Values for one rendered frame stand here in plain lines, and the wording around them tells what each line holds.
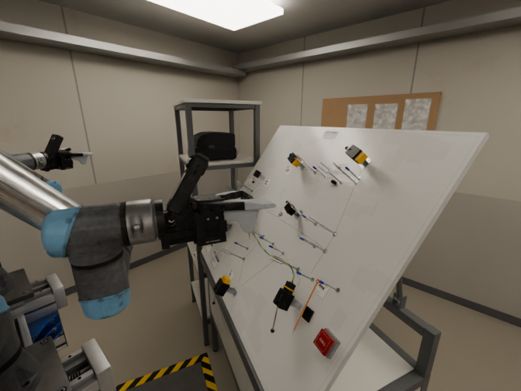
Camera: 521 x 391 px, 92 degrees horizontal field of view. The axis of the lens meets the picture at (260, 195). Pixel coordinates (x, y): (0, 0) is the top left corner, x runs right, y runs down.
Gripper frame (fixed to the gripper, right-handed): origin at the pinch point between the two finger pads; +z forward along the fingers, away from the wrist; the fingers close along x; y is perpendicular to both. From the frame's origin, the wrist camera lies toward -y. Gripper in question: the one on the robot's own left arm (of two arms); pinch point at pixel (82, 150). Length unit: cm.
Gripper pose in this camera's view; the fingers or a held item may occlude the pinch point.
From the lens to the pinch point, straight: 159.3
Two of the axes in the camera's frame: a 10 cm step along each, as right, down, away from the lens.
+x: 9.5, 2.1, -2.2
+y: -1.3, 9.4, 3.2
